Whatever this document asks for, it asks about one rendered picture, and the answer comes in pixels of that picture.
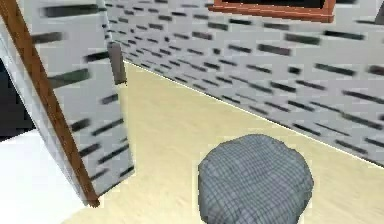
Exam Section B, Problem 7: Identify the grey checked floor cushion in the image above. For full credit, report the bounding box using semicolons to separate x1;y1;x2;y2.
197;133;315;224

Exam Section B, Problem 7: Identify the brown wooden door frame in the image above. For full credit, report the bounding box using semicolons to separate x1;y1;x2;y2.
0;0;101;208

